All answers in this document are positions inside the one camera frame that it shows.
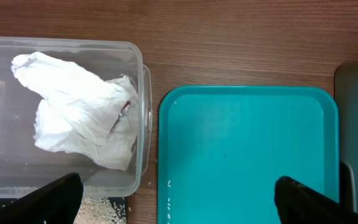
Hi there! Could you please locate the white paper napkin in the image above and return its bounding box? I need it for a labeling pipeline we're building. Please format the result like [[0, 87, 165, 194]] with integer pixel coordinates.
[[11, 52, 139, 170]]

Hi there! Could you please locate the pile of white rice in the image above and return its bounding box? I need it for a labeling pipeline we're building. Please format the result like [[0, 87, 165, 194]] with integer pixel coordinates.
[[0, 196, 127, 224]]

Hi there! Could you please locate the teal plastic serving tray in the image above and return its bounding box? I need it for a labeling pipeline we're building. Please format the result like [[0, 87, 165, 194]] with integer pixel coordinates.
[[157, 85, 339, 224]]

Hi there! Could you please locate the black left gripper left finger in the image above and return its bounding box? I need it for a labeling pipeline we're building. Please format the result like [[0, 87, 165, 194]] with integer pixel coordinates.
[[0, 172, 83, 224]]

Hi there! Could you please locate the clear plastic waste bin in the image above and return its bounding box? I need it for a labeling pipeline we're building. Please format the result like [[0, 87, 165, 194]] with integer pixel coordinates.
[[0, 36, 153, 199]]

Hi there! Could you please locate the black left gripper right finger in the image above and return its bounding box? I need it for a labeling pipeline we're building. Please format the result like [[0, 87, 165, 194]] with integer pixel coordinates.
[[274, 176, 358, 224]]

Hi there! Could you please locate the black plastic tray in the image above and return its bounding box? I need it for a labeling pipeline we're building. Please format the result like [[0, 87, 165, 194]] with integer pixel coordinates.
[[0, 196, 127, 224]]

